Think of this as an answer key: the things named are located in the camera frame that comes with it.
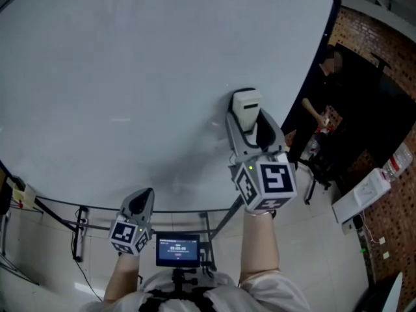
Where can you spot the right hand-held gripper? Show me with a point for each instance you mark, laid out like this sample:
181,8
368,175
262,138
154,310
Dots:
276,180

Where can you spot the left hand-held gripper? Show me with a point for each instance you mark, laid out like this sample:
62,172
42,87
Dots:
128,236

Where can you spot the white eraser block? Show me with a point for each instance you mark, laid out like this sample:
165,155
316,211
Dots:
247,107

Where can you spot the white board panel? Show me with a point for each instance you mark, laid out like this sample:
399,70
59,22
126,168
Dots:
146,86

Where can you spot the person's left forearm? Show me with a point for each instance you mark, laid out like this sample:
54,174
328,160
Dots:
123,278

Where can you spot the person's right forearm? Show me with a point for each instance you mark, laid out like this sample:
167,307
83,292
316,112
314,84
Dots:
260,245

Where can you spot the small black chest monitor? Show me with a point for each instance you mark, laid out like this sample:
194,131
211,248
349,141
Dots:
177,250

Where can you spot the black power strip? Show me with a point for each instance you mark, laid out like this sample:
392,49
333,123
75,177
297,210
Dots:
79,232

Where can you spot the black screen stand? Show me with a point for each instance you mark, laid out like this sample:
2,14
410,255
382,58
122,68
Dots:
317,177

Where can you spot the yellow sticky notes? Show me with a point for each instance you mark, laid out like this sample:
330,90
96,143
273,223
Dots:
24,193

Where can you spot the white water dispenser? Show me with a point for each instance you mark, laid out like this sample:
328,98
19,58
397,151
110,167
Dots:
360,197

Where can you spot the clear water dispenser bottle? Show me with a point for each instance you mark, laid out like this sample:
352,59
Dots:
398,161

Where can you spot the black webcam on screen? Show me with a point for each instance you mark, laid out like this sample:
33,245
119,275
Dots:
382,60

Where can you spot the person's white shirt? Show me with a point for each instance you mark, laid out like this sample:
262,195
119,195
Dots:
266,294

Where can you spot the black chest harness mount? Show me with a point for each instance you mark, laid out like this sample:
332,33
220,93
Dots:
180,291

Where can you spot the large black wall screen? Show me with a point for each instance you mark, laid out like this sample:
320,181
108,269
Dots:
373,109

